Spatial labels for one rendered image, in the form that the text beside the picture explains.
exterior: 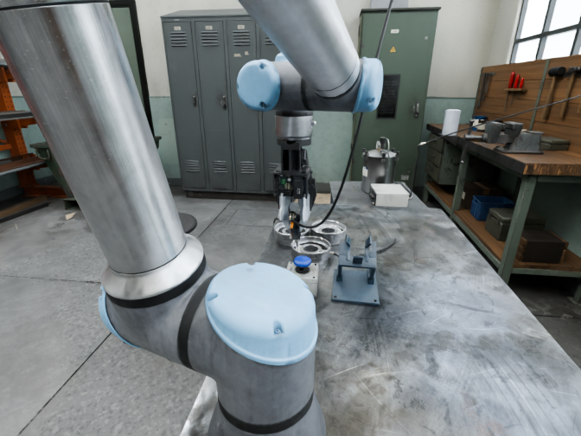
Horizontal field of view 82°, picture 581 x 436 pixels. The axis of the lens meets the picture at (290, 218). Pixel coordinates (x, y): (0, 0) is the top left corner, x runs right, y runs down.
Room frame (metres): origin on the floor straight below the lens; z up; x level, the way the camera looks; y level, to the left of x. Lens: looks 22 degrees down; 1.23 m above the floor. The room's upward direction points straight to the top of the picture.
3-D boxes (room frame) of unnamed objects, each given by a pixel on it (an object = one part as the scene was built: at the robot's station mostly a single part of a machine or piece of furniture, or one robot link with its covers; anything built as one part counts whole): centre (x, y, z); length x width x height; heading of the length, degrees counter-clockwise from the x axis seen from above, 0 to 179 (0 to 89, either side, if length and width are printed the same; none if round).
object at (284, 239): (0.90, 0.00, 0.82); 0.10 x 0.10 x 0.04
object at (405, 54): (3.74, -1.04, 0.96); 0.73 x 0.34 x 1.92; 83
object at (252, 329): (0.30, 0.04, 0.97); 0.13 x 0.12 x 0.14; 65
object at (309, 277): (0.65, -0.03, 0.82); 0.08 x 0.07 x 0.05; 173
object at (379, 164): (1.70, -0.48, 0.83); 0.41 x 0.19 x 0.30; 177
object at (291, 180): (0.69, -0.01, 1.07); 0.09 x 0.08 x 0.12; 170
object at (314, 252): (0.79, -0.05, 0.82); 0.10 x 0.10 x 0.04
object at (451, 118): (2.80, -1.30, 0.96); 0.12 x 0.11 x 0.20; 83
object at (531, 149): (2.67, -1.55, 0.71); 2.01 x 0.82 x 1.41; 173
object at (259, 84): (0.59, 0.02, 1.23); 0.11 x 0.11 x 0.08; 65
